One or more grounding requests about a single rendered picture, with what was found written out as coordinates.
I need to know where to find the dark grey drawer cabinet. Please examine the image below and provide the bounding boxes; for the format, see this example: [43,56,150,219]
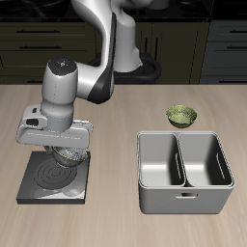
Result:
[198,18,247,86]

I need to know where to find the flat black base plate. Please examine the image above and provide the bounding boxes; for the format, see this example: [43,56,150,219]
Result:
[88,52,162,82]

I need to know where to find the dark grey stove plate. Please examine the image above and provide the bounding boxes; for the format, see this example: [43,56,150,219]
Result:
[15,151,92,206]

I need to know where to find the dark wooden drawer cabinet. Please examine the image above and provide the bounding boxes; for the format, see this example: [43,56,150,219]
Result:
[0,20,104,86]

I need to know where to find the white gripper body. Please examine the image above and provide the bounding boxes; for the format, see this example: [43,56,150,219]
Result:
[15,119,95,151]

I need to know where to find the black kitchen countertop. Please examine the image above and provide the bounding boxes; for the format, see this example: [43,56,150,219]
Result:
[0,0,247,23]

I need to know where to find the green fluted bowl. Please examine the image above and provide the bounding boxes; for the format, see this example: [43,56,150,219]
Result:
[165,104,198,129]

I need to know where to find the dark wooden door cabinet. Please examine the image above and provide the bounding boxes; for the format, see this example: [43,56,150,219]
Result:
[134,20,210,86]

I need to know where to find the white basket with two bins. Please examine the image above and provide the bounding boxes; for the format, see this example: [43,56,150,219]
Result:
[136,129,236,216]

